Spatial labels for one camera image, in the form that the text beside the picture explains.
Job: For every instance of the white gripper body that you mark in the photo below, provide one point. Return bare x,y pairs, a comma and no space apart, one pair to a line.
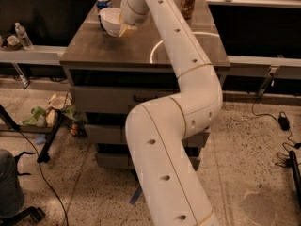
132,16

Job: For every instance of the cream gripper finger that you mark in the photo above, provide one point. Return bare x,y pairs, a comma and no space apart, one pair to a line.
127,30

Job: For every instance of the white ceramic bowl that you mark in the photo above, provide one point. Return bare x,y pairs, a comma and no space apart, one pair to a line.
111,21

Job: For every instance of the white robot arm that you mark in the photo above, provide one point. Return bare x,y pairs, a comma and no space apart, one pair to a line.
155,129

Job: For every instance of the blue pepsi can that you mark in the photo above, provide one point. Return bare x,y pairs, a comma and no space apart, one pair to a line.
101,4

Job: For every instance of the brown snack jar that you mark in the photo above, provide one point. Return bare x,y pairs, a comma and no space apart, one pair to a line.
187,8

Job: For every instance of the top grey drawer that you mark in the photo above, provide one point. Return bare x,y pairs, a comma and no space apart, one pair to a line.
111,99

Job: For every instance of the grey drawer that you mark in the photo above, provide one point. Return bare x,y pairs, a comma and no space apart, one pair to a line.
111,99
107,134
124,161

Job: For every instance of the green and tan trash pile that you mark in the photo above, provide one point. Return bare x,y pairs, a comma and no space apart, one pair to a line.
48,116

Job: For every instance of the clear plastic water bottle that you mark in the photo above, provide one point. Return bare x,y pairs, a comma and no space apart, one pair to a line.
23,37

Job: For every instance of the middle grey drawer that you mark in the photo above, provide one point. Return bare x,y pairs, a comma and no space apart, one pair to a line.
107,134

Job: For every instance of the small brown tray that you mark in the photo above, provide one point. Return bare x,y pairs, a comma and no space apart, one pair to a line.
10,43

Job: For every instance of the bottom grey drawer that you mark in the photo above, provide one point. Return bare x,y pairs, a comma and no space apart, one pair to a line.
124,161

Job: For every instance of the black stand leg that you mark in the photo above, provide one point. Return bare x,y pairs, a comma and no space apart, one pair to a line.
44,157

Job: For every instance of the blue tape cross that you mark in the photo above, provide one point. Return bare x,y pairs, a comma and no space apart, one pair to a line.
136,196

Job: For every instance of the grey office chair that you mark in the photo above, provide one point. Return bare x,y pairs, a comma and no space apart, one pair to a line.
11,194

